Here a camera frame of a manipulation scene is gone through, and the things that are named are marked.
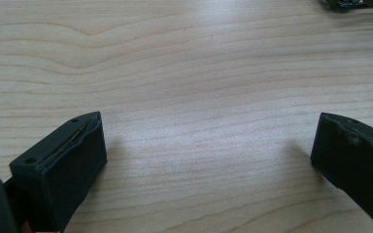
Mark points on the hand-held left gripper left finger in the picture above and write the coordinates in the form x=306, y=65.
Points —
x=61, y=168

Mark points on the dark object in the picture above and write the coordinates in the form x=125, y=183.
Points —
x=356, y=4

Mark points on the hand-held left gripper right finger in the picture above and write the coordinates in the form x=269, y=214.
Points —
x=356, y=161

